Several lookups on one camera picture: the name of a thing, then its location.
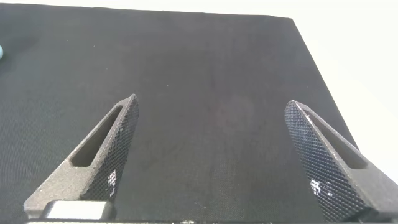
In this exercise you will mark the teal green plastic cup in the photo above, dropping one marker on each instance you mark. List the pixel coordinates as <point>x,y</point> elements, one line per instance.
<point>1,52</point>

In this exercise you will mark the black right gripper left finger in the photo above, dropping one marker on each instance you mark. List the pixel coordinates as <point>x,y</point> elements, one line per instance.
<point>102,155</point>

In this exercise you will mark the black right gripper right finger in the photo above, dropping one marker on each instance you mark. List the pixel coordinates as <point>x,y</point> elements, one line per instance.
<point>329,161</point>

